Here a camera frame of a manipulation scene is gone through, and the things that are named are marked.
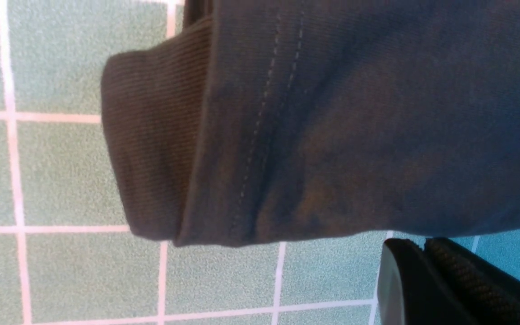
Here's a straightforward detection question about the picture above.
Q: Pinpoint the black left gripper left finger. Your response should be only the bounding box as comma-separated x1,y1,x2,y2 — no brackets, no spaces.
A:
377,238,473,325

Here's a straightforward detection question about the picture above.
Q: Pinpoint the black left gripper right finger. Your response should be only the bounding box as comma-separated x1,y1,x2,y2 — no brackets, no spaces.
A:
425,238,520,325

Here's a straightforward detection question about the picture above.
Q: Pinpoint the green gridded cutting mat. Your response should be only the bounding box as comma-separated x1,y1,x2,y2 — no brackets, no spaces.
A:
0,0,520,325

